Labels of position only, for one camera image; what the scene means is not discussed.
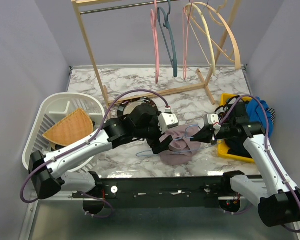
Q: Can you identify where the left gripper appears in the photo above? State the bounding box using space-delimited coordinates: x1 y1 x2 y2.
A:
134 111 173 155

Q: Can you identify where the mauve tank top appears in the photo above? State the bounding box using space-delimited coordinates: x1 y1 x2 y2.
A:
159 124 202 166

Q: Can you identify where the light blue wire hanger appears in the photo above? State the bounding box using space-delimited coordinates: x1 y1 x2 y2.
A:
135 124 214 159

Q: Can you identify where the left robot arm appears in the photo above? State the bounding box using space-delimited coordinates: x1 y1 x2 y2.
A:
27 103 179 200

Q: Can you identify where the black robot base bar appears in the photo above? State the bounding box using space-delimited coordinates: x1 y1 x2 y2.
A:
72 176 238 213

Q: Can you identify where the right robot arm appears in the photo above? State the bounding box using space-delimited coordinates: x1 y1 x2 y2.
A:
190 101 300 227

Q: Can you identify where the cream plastic hanger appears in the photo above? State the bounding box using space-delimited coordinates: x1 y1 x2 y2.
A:
184 3 216 76

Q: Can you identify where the teal plastic hanger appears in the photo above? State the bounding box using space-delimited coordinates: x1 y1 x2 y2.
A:
156 0 178 78

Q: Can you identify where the thin pink hanger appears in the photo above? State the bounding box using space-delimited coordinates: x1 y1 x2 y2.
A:
182 7 189 80

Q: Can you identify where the wooden curved hanger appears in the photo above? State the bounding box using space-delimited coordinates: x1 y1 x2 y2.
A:
207 0 242 70

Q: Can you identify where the pink plastic hanger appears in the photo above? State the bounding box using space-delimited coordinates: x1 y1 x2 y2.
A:
150 0 160 84

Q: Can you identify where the yellow plastic bin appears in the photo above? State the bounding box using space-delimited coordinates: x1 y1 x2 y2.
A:
217 92 258 164

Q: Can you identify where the dark navy garment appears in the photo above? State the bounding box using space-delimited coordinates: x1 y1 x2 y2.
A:
224 138 252 159

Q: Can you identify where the wooden clothes rack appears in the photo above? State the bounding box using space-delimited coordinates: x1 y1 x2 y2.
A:
71 0 233 106

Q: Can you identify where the dark rimmed ceramic plate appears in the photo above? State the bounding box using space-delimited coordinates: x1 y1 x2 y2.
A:
117 97 158 118

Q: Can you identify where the blue garment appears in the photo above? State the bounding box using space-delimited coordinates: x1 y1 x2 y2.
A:
246 97 274 138

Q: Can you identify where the striped black white garment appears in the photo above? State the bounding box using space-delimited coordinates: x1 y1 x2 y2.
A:
267 107 276 123

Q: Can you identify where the woven wicker fan tray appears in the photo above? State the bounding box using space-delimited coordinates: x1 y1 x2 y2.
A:
43 108 94 147

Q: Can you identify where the white plastic dish rack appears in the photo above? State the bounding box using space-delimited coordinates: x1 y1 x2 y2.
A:
22 92 105 169

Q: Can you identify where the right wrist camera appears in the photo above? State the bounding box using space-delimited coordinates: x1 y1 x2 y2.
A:
203 113 221 135

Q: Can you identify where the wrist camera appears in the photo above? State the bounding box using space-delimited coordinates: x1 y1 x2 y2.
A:
158 113 179 134
203 113 221 135

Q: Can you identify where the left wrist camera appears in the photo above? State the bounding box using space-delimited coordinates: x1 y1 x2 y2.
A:
158 113 179 134

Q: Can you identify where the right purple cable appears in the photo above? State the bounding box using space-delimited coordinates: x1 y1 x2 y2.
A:
219 94 300 234

